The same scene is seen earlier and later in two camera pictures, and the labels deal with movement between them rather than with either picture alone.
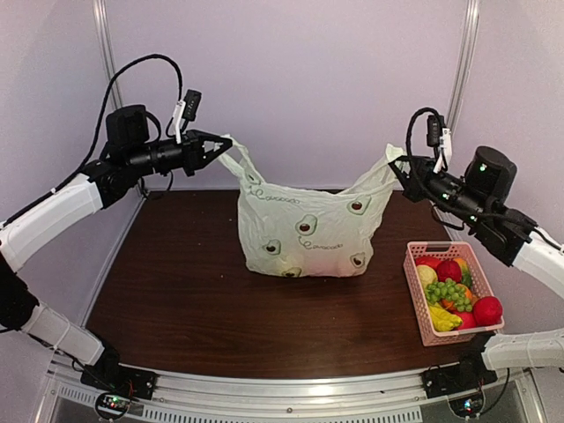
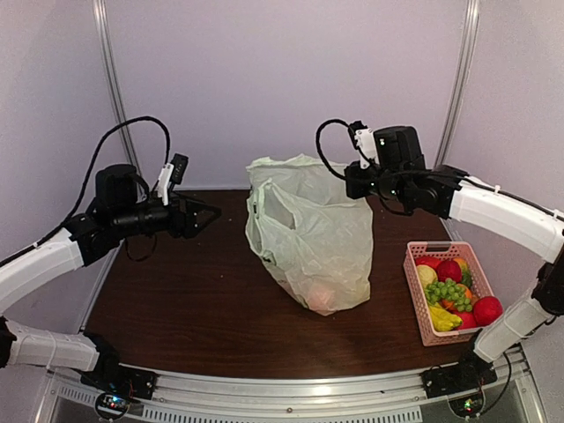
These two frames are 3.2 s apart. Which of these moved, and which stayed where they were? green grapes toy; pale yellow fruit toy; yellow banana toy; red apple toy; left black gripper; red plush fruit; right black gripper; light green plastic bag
Moved: light green plastic bag; left black gripper; right black gripper
Stayed: red plush fruit; yellow banana toy; red apple toy; pale yellow fruit toy; green grapes toy
